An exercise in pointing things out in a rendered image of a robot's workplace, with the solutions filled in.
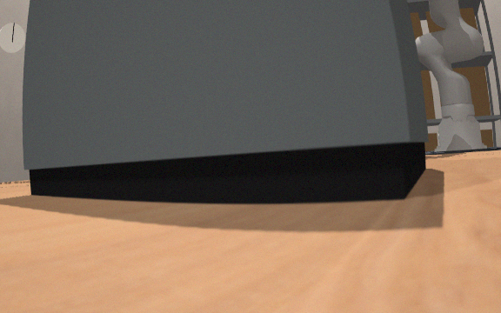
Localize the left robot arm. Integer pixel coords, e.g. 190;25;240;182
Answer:
416;0;487;152

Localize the grey cabinet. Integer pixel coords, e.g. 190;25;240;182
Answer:
23;0;429;204

